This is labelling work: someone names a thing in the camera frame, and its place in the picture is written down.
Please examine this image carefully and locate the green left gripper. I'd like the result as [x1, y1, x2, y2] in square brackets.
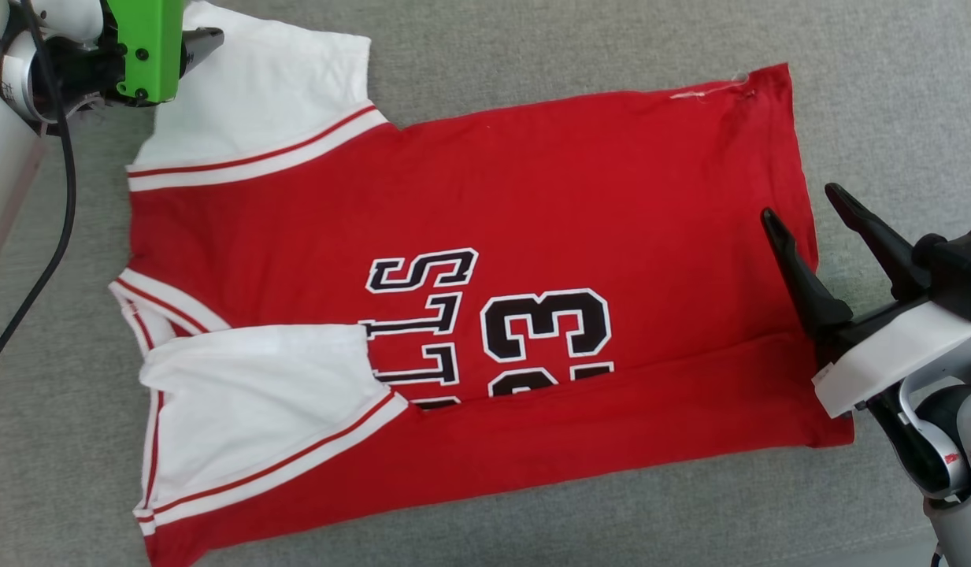
[99, 0, 225, 108]

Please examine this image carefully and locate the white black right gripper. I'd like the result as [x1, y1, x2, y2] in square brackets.
[761, 183, 971, 419]

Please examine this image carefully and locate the red and white basketball jersey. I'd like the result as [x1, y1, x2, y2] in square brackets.
[109, 0, 854, 567]

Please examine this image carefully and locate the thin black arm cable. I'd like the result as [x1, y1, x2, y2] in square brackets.
[0, 0, 79, 384]

